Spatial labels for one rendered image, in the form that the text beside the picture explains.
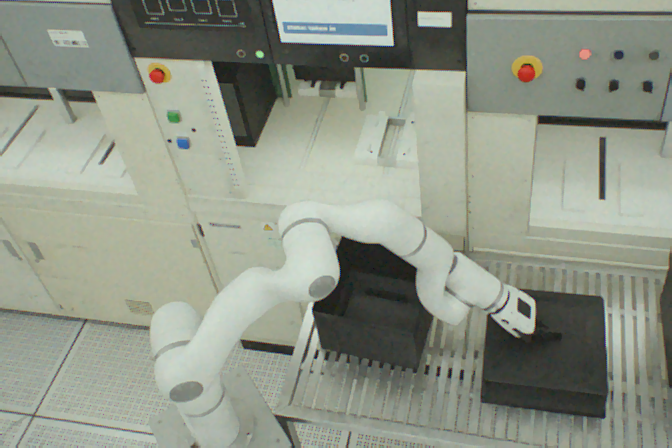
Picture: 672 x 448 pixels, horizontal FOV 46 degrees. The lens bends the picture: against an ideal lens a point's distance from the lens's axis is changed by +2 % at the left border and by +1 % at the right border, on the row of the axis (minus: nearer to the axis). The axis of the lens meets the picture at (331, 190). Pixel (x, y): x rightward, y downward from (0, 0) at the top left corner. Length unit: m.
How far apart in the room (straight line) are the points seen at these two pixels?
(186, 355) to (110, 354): 1.64
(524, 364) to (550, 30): 0.79
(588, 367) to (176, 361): 0.97
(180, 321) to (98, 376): 1.53
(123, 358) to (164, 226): 0.80
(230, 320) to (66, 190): 1.19
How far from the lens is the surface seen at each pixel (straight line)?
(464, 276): 1.84
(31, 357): 3.47
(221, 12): 1.97
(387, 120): 2.56
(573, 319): 2.09
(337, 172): 2.45
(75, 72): 2.30
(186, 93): 2.19
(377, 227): 1.58
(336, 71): 2.66
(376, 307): 2.22
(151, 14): 2.06
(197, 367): 1.71
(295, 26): 1.92
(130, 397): 3.18
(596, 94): 1.93
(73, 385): 3.31
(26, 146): 2.95
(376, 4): 1.84
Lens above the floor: 2.56
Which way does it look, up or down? 45 degrees down
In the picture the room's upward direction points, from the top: 10 degrees counter-clockwise
